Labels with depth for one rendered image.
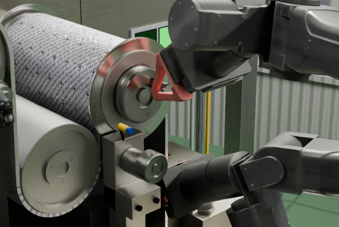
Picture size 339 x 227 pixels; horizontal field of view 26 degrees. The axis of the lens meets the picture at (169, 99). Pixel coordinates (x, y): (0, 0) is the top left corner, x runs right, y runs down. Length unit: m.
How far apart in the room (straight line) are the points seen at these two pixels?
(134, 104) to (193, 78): 0.12
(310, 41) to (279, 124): 2.97
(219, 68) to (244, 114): 1.10
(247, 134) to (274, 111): 1.65
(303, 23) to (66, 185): 0.41
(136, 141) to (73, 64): 0.13
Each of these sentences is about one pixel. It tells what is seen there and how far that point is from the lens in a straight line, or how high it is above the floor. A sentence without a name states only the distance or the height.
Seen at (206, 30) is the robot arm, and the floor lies 1.39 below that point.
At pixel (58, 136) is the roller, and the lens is 0.93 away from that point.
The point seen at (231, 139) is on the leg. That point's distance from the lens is 2.00.
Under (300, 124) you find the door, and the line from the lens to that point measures 3.62.
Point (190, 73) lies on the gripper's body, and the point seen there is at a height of 1.31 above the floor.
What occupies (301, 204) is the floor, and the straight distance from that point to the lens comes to 3.34.
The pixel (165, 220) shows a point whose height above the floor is 1.03.
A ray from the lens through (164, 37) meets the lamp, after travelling 1.44.
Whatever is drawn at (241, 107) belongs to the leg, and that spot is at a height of 0.88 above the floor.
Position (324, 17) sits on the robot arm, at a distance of 0.70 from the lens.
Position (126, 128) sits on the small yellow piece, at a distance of 0.90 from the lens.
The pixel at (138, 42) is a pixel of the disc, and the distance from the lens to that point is 0.96.
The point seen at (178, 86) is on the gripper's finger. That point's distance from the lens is 0.88.
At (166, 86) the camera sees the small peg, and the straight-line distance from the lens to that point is 0.94.
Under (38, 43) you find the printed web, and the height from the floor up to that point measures 1.29.
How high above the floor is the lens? 1.59
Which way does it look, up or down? 21 degrees down
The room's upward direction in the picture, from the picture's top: straight up
